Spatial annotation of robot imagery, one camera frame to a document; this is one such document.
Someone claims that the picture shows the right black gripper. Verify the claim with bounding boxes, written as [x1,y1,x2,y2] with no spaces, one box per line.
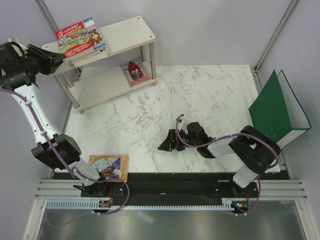
[157,129,199,152]

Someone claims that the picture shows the red Treehouse book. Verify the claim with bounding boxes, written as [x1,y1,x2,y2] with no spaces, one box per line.
[55,21,95,61]

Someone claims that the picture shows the dog picture book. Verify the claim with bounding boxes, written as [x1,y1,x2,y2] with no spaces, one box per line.
[82,17,106,50]

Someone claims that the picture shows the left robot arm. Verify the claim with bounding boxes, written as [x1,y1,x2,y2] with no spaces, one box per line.
[0,41,110,197]

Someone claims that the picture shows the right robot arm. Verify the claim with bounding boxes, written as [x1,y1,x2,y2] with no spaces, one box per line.
[157,120,281,197]

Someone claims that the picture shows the orange illustrated book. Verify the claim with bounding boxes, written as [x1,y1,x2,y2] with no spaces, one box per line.
[88,155,129,182]

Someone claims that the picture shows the pink book on shelf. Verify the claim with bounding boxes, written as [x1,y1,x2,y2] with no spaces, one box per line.
[120,57,151,88]

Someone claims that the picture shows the white two-tier shelf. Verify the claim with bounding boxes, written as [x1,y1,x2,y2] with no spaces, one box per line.
[54,16,158,114]

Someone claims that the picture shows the green lever arch binder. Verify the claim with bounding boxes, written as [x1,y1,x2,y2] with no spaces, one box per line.
[249,70,312,149]

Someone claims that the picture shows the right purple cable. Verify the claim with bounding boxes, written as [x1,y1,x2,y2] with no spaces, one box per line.
[175,113,281,217]

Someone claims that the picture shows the aluminium frame post left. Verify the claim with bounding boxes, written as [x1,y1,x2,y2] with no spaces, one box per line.
[34,0,59,41]

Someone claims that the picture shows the aluminium frame post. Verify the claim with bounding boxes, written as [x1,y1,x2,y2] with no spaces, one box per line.
[34,0,59,41]
[252,0,301,73]

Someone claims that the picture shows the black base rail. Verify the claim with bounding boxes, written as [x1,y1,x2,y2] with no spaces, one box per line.
[81,173,258,205]

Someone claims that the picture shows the aluminium frame post right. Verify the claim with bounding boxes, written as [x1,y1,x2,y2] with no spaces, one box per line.
[252,0,301,73]

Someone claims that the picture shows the white slotted cable duct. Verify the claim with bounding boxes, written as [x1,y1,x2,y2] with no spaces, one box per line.
[45,199,235,211]

